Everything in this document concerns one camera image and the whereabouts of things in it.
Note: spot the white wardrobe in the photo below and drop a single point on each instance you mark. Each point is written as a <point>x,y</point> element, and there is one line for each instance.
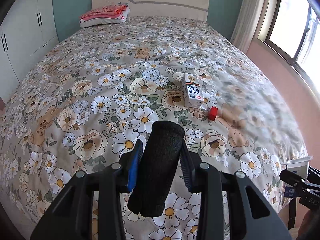
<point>25,17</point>

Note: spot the beige curtain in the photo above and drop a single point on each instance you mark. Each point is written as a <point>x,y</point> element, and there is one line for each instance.
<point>250,12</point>

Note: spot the red block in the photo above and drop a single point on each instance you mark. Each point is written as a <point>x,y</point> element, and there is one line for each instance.
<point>213,113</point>

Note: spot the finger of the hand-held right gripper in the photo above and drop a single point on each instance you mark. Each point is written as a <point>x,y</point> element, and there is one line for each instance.
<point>315,175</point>
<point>293,178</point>

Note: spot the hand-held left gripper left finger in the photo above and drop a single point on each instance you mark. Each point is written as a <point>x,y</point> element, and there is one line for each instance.
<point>133,166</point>

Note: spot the window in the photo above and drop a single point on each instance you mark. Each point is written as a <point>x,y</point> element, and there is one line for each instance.
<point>287,17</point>

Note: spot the white cup blue label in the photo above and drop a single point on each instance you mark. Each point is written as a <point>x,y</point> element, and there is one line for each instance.
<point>297,166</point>

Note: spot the cream bed headboard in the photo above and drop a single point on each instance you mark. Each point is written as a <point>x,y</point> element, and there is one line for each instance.
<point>162,6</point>

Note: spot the folded red pink cloth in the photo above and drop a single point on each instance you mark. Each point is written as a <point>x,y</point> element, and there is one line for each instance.
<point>102,12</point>

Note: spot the floral bed cover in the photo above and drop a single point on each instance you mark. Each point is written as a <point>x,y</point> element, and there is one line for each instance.
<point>100,80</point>

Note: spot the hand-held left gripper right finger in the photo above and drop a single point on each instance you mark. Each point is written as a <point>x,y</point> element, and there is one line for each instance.
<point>186,171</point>

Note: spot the white milk carton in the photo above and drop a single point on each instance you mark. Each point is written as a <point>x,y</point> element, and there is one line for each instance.
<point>192,90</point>

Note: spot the white pillow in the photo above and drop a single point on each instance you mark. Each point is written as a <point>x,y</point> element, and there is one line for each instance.
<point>100,23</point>

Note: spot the black foam cylinder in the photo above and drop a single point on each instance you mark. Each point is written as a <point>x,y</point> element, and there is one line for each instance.
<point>157,167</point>

